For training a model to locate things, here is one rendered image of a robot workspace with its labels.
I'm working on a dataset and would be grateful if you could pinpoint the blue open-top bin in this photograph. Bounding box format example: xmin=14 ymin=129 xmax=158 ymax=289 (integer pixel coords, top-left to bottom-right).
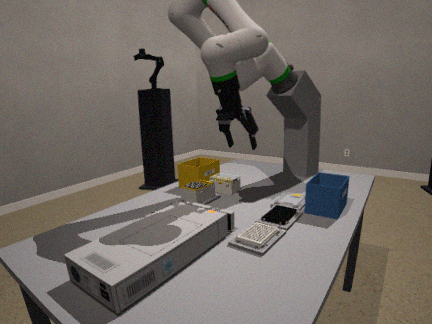
xmin=304 ymin=172 xmax=349 ymax=219

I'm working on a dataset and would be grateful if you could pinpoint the yellow open bin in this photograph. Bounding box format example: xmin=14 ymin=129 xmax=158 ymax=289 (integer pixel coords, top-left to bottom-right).
xmin=177 ymin=157 xmax=220 ymax=188

